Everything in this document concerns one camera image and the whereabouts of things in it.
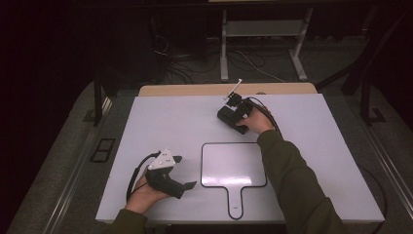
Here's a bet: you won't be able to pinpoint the metal floor rail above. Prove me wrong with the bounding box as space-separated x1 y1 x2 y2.
358 121 413 211
41 97 114 234

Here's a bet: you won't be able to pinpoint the white floor cable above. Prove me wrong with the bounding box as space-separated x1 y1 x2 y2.
234 48 286 84

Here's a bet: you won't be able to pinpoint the light wooden table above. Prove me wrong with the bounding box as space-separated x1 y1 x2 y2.
138 82 319 98

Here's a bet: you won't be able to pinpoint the person's left hand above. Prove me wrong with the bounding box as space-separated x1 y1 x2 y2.
124 168 170 215

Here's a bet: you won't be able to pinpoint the black board eraser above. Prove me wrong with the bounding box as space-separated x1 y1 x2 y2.
216 105 250 136

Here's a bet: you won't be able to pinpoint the white metal stand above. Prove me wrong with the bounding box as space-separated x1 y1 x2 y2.
219 7 315 83

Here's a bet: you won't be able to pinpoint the black stand leg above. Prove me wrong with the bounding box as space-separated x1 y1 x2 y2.
359 79 388 127
93 72 113 128

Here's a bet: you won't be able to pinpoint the black floor frame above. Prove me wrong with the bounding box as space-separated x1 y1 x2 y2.
89 137 117 164

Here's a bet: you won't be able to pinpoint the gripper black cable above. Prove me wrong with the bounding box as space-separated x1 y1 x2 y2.
245 96 389 234
125 150 163 203

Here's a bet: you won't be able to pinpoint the small white board with handle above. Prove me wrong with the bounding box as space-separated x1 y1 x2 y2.
200 141 268 221

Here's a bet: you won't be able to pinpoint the person's right hand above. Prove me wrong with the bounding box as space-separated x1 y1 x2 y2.
235 104 276 136

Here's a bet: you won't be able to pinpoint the black slanted bar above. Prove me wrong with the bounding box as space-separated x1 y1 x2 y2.
314 8 411 96

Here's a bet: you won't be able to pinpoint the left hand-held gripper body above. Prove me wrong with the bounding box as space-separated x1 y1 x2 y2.
144 148 186 200

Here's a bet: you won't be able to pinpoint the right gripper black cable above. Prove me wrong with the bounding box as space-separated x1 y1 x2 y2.
245 96 389 234

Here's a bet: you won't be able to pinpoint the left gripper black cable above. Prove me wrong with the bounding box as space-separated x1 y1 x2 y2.
125 150 163 203

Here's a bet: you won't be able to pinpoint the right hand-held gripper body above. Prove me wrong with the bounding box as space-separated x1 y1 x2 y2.
222 78 255 121

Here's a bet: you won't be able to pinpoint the black floor cables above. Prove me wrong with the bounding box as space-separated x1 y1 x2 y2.
151 16 222 85

